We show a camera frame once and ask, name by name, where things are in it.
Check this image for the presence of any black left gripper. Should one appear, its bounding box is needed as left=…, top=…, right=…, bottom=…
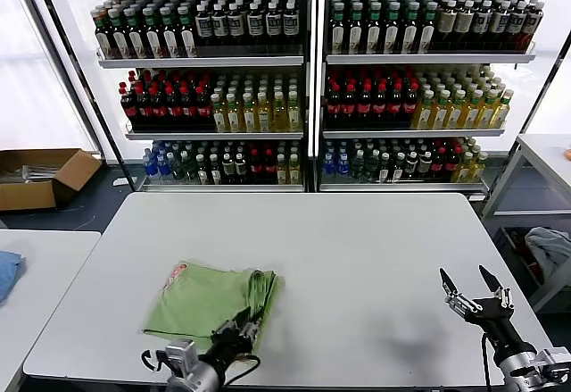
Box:
left=209, top=305, right=269, bottom=360

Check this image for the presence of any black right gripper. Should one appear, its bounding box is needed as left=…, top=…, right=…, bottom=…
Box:
left=438, top=264, right=515, bottom=338

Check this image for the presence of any green polo shirt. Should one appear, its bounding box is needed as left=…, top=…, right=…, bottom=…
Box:
left=141, top=260, right=286, bottom=351

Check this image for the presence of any red fabric item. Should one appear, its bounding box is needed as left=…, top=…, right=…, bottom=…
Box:
left=510, top=229, right=543, bottom=284

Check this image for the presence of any pale blue crumpled cloth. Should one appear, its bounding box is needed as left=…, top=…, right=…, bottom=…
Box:
left=524, top=226, right=571, bottom=277

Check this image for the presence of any small red cap cola bottle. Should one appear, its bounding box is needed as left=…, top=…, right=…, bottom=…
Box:
left=444, top=146, right=459, bottom=179
left=247, top=148, right=262, bottom=183
left=261, top=148, right=277, bottom=183
left=431, top=146, right=446, bottom=181

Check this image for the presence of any grey metal side table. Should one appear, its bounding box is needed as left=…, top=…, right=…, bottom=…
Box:
left=480, top=134, right=571, bottom=313

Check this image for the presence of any yellow tea bottle white cap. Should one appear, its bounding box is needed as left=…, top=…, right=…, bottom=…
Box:
left=257, top=92, right=272, bottom=133
left=479, top=90, right=500, bottom=130
left=225, top=92, right=242, bottom=133
left=287, top=91, right=302, bottom=133
left=463, top=90, right=484, bottom=130
left=210, top=92, right=227, bottom=133
left=447, top=90, right=468, bottom=130
left=242, top=92, right=258, bottom=133
left=493, top=89, right=514, bottom=129
left=431, top=90, right=451, bottom=130
left=414, top=90, right=434, bottom=130
left=272, top=91, right=287, bottom=133

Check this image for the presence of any grey metal shelving unit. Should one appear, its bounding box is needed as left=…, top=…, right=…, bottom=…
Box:
left=314, top=0, right=536, bottom=193
left=64, top=0, right=313, bottom=193

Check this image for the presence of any blue folded cloth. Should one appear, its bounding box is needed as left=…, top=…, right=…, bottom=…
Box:
left=0, top=250, right=26, bottom=306

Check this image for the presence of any green cap dark tea bottle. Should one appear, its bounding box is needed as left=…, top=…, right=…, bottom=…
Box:
left=92, top=7, right=112, bottom=59
left=329, top=2, right=347, bottom=56
left=403, top=2, right=421, bottom=56
left=124, top=5, right=146, bottom=59
left=177, top=5, right=197, bottom=58
left=421, top=2, right=438, bottom=56
left=142, top=5, right=164, bottom=59
left=366, top=2, right=384, bottom=56
left=385, top=2, right=402, bottom=56
left=160, top=5, right=180, bottom=59
left=108, top=6, right=129, bottom=59
left=347, top=2, right=365, bottom=56

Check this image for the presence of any beige label dark drink bottle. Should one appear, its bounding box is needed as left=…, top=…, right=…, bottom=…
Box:
left=436, top=1, right=459, bottom=52
left=455, top=1, right=475, bottom=52

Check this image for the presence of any navy white label drink bottle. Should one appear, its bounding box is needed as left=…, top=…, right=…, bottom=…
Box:
left=194, top=2, right=213, bottom=47
left=282, top=1, right=300, bottom=47
left=247, top=2, right=265, bottom=47
left=473, top=1, right=492, bottom=52
left=265, top=1, right=283, bottom=47
left=491, top=1, right=512, bottom=52
left=522, top=1, right=544, bottom=52
left=508, top=1, right=527, bottom=52
left=227, top=2, right=244, bottom=47
left=211, top=2, right=228, bottom=47

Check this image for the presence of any brown cardboard box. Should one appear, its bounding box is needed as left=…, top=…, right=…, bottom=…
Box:
left=0, top=148, right=103, bottom=213

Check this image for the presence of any long black left arm cable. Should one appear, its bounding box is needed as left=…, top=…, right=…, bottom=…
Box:
left=220, top=354, right=262, bottom=388

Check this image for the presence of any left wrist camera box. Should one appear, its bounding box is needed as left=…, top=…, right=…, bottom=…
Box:
left=164, top=339, right=201, bottom=378

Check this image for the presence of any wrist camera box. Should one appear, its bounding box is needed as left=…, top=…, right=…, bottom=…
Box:
left=533, top=346, right=571, bottom=384
left=164, top=339, right=201, bottom=378

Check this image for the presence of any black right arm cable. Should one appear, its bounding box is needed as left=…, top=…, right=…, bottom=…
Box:
left=479, top=331, right=495, bottom=388

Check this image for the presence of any short black left cable loop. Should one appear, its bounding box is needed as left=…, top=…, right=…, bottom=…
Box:
left=140, top=347, right=170, bottom=373

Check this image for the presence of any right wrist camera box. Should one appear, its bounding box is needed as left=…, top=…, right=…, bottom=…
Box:
left=533, top=346, right=571, bottom=384

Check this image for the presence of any black slanted frame pole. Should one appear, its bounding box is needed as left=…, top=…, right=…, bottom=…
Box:
left=24, top=0, right=138, bottom=190
left=484, top=32, right=571, bottom=208

